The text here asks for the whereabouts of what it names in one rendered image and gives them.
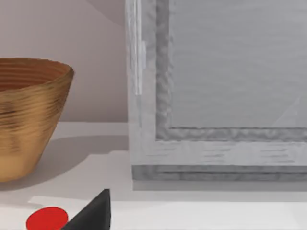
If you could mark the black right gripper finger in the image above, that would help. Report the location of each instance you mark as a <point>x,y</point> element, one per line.
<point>96,213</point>

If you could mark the red round disc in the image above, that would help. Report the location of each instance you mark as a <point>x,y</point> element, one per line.
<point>45,219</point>

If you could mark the brown woven basket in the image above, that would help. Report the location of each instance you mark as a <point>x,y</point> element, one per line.
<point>26,119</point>

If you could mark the grey cabinet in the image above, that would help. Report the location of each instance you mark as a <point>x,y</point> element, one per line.
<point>216,95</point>

